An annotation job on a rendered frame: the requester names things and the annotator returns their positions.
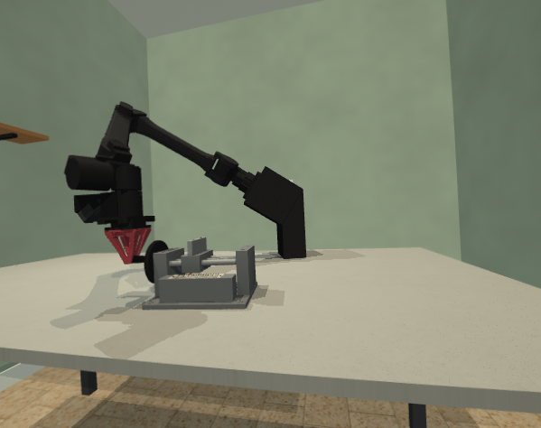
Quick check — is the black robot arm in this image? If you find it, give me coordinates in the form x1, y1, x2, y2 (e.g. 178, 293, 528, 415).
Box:
64, 101, 261, 223

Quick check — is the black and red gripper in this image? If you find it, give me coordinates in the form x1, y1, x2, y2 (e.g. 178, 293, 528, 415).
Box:
97, 191, 155, 265

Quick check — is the grey bench vise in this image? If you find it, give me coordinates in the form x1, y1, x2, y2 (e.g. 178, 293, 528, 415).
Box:
132, 237, 257, 310

